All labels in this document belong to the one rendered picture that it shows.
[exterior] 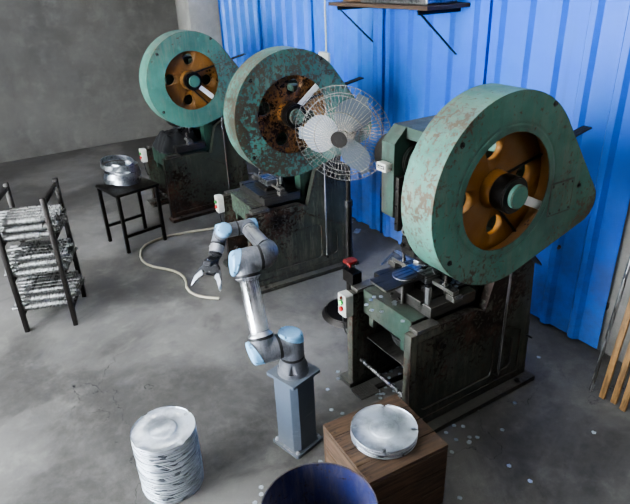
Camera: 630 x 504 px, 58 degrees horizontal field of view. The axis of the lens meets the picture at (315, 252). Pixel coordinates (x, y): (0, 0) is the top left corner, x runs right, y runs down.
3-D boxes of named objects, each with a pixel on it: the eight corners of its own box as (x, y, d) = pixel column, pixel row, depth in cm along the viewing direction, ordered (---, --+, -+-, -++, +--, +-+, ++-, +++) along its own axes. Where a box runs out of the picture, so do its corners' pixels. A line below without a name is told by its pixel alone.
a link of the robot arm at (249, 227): (286, 245, 259) (253, 211, 300) (263, 250, 255) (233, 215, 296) (288, 267, 264) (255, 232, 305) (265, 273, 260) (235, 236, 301)
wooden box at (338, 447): (369, 542, 241) (369, 483, 226) (324, 480, 271) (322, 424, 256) (443, 502, 258) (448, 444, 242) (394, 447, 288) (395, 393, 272)
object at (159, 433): (154, 464, 243) (154, 462, 242) (118, 432, 260) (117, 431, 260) (208, 426, 262) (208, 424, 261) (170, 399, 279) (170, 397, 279)
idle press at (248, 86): (254, 313, 406) (228, 56, 328) (206, 260, 484) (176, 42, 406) (423, 258, 472) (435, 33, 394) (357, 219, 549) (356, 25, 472)
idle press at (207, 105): (171, 233, 536) (138, 36, 458) (135, 203, 610) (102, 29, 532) (306, 195, 612) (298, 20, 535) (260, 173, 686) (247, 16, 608)
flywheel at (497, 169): (504, 78, 199) (602, 135, 242) (462, 71, 214) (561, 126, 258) (426, 267, 213) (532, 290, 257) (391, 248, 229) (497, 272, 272)
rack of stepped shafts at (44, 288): (84, 324, 401) (51, 197, 359) (15, 334, 394) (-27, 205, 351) (93, 294, 439) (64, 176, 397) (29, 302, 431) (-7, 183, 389)
